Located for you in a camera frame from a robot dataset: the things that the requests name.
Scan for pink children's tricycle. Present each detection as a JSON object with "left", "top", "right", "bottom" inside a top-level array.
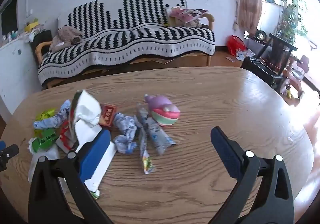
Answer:
[{"left": 279, "top": 55, "right": 311, "bottom": 105}]

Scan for grey blue flat wrapper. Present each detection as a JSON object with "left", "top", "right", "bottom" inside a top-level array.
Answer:
[{"left": 136, "top": 103, "right": 177, "bottom": 156}]

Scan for yellow toy on cabinet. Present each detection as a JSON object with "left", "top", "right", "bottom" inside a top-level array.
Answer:
[{"left": 24, "top": 18, "right": 40, "bottom": 32}]

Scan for small colourful candy wrapper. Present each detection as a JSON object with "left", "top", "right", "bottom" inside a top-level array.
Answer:
[{"left": 138, "top": 124, "right": 155, "bottom": 175}]

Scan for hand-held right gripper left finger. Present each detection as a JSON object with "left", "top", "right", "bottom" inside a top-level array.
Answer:
[{"left": 28, "top": 129, "right": 113, "bottom": 224}]

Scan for black speaker box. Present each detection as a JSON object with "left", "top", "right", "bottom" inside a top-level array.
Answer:
[{"left": 30, "top": 30, "right": 53, "bottom": 65}]

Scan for green plastic wrapper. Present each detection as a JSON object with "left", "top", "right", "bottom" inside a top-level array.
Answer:
[{"left": 32, "top": 128, "right": 61, "bottom": 153}]

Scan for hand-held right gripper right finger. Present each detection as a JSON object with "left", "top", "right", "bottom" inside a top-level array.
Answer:
[{"left": 210, "top": 126, "right": 295, "bottom": 224}]

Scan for blue white crumpled wrapper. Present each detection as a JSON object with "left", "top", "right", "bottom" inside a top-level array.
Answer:
[
  {"left": 113, "top": 113, "right": 138, "bottom": 154},
  {"left": 33, "top": 100, "right": 72, "bottom": 130}
]

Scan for white cabinet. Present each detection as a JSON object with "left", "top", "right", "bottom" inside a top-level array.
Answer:
[{"left": 0, "top": 37, "right": 43, "bottom": 115}]

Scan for black wooden chair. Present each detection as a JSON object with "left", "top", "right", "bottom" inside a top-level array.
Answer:
[{"left": 241, "top": 33, "right": 298, "bottom": 93}]

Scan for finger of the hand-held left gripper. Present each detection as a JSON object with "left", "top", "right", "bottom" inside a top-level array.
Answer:
[{"left": 0, "top": 141, "right": 20, "bottom": 172}]

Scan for green potted plant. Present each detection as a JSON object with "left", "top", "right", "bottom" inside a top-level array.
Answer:
[{"left": 273, "top": 0, "right": 308, "bottom": 40}]

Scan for pink printed pillow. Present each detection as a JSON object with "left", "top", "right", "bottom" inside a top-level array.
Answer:
[{"left": 165, "top": 6, "right": 209, "bottom": 29}]

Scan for black screen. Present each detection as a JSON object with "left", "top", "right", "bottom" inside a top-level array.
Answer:
[{"left": 0, "top": 0, "right": 18, "bottom": 38}]

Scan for red plastic bag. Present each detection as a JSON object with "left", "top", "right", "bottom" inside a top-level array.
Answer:
[{"left": 227, "top": 35, "right": 247, "bottom": 56}]

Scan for scattered papers on floor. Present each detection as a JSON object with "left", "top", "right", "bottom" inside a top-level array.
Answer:
[{"left": 225, "top": 49, "right": 256, "bottom": 62}]

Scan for yellow green crumpled wrapper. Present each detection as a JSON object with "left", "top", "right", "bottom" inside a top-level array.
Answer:
[{"left": 35, "top": 108, "right": 57, "bottom": 122}]

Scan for white paper sheet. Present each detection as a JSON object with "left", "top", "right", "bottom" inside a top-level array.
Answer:
[{"left": 28, "top": 125, "right": 117, "bottom": 200}]

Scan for wooden frame sofa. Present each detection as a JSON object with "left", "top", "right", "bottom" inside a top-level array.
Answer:
[{"left": 35, "top": 0, "right": 216, "bottom": 90}]

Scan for red printed packet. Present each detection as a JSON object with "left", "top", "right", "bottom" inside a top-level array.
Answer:
[{"left": 99, "top": 105, "right": 117, "bottom": 127}]

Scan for brown plush toy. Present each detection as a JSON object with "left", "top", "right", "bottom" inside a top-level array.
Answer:
[{"left": 49, "top": 26, "right": 84, "bottom": 53}]

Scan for purple pink squishy toy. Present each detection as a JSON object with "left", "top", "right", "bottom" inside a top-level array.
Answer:
[{"left": 144, "top": 94, "right": 181, "bottom": 127}]

